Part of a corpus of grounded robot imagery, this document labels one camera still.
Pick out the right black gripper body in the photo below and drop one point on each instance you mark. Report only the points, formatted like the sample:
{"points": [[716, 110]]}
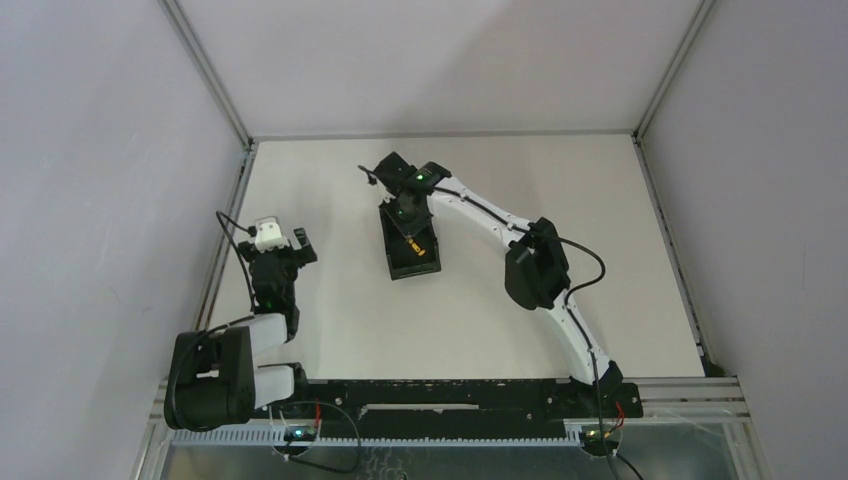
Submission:
{"points": [[408, 222]]}

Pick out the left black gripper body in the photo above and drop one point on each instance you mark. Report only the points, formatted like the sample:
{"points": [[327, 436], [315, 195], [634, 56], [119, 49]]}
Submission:
{"points": [[281, 253]]}

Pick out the yellow black screwdriver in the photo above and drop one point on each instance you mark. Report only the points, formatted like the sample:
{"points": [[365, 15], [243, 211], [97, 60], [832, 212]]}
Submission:
{"points": [[417, 249]]}

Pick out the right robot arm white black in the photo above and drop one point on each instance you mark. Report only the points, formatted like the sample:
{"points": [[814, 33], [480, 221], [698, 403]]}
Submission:
{"points": [[542, 270]]}

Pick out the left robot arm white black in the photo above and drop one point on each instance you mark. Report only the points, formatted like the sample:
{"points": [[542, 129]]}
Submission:
{"points": [[214, 379]]}

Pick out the black plastic bin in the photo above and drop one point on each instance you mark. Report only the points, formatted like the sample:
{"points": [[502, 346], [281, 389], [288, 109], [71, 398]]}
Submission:
{"points": [[402, 261]]}

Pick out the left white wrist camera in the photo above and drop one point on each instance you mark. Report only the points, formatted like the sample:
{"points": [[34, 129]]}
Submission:
{"points": [[269, 235]]}

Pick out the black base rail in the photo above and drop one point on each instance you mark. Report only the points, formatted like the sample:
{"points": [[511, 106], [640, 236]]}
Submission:
{"points": [[463, 410]]}

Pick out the left controller board with wires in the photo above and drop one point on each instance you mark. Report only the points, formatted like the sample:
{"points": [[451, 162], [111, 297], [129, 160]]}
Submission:
{"points": [[298, 439]]}

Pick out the controller board with wires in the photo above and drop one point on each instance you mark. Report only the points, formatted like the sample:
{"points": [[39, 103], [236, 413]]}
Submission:
{"points": [[605, 443], [298, 439]]}

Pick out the right controller board with wires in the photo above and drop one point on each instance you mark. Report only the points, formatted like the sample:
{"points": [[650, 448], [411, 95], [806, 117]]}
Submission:
{"points": [[605, 443]]}

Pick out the aluminium frame front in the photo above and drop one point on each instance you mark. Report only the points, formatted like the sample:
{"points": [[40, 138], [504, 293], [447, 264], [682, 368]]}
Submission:
{"points": [[692, 428]]}

